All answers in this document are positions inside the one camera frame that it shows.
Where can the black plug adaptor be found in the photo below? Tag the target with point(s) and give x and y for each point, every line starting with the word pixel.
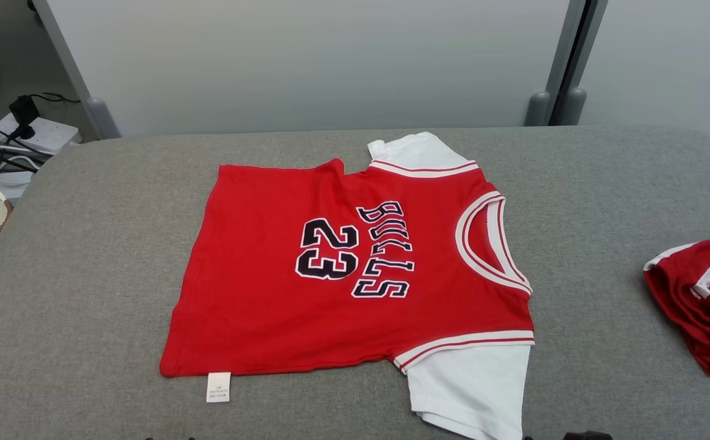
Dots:
pixel 24 113

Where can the grey fabric sofa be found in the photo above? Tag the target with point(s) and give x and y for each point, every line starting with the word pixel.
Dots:
pixel 86 305

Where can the red shorts with white stripe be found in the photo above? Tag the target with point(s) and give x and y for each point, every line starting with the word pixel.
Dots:
pixel 697 318

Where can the red white basketball jersey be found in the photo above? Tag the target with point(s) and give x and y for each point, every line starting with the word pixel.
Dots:
pixel 269 293

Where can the white floor box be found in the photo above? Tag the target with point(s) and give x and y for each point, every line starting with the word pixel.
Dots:
pixel 10 183

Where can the grey partition post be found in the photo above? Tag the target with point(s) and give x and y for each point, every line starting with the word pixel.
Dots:
pixel 101 119
pixel 575 104
pixel 538 113

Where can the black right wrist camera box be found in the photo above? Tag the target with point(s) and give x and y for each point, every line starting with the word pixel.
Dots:
pixel 587 436

